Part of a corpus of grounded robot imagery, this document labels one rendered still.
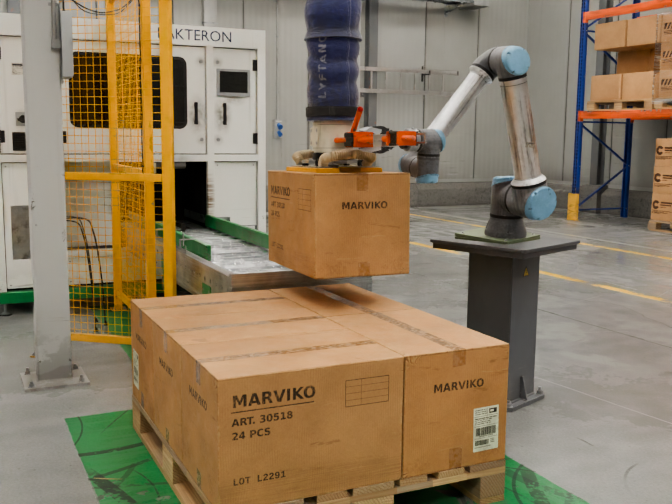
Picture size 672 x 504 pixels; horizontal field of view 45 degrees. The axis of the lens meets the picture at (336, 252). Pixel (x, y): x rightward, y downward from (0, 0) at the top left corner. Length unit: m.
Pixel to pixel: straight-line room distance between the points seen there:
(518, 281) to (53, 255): 2.19
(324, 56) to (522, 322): 1.49
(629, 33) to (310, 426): 10.22
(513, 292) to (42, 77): 2.37
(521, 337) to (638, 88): 8.38
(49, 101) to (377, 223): 1.74
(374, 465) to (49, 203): 2.20
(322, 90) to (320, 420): 1.43
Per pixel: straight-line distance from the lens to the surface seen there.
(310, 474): 2.52
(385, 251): 3.20
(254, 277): 3.63
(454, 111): 3.50
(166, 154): 4.26
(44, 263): 4.14
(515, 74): 3.46
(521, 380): 3.89
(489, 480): 2.87
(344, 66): 3.34
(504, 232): 3.73
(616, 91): 12.22
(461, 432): 2.74
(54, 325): 4.20
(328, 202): 3.09
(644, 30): 11.98
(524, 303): 3.81
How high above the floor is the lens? 1.21
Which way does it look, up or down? 8 degrees down
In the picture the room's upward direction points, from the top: 1 degrees clockwise
